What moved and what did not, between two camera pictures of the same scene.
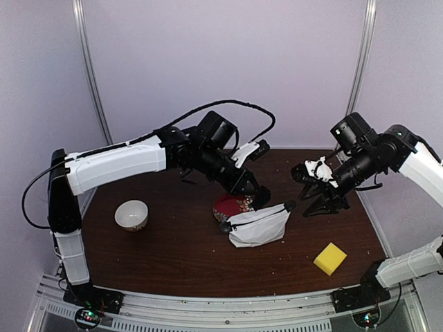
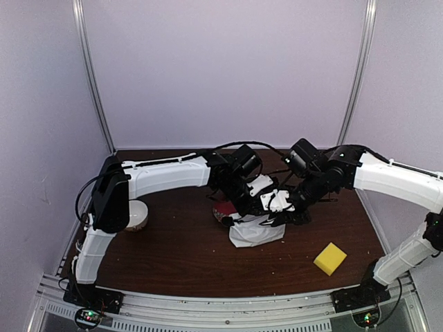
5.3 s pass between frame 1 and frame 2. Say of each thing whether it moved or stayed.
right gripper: moved
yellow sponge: stayed
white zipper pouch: stayed
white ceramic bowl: stayed
